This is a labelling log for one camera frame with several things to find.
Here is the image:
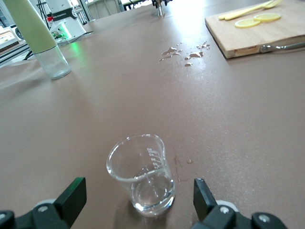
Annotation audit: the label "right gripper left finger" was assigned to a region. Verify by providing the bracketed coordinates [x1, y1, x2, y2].
[0, 177, 87, 229]

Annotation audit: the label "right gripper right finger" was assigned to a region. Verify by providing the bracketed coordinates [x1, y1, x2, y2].
[190, 178, 289, 229]

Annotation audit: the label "clear glass measuring cup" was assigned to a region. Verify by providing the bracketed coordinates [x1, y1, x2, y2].
[106, 133, 176, 218]

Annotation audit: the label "steel double jigger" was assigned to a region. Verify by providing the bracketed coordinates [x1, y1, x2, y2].
[152, 0, 168, 18]

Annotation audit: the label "brown table cover sheet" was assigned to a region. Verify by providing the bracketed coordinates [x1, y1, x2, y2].
[0, 0, 305, 229]

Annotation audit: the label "spilled water drops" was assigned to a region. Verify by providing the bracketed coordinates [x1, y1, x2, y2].
[158, 42, 212, 67]

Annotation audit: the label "green sleeved glass bottle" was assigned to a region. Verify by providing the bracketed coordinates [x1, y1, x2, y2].
[2, 0, 72, 81]

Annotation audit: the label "wooden cutting board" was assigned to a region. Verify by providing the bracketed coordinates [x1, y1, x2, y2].
[204, 0, 305, 60]

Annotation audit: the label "lemon slice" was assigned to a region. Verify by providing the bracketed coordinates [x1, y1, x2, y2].
[234, 18, 262, 29]
[253, 12, 282, 23]

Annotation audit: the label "yellow plastic knife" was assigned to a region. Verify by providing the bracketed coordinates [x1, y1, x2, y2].
[218, 0, 275, 20]

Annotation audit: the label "yellow plastic fork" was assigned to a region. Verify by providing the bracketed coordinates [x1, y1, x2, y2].
[224, 0, 284, 21]

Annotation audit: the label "aluminium frame rail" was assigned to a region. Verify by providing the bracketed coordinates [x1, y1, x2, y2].
[0, 44, 36, 68]

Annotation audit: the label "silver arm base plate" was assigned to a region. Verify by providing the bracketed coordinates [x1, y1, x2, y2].
[54, 30, 94, 47]

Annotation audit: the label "metal cutting board handle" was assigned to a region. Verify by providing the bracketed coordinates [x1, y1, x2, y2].
[259, 42, 305, 53]

